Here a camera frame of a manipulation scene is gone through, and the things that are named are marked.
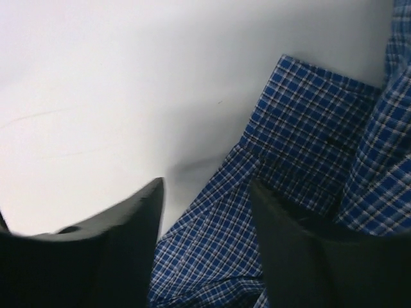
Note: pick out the blue checkered long sleeve shirt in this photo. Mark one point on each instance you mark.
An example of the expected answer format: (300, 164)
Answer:
(329, 143)

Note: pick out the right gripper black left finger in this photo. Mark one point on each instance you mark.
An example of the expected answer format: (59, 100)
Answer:
(103, 261)

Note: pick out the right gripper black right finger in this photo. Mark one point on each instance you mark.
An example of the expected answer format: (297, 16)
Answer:
(309, 261)

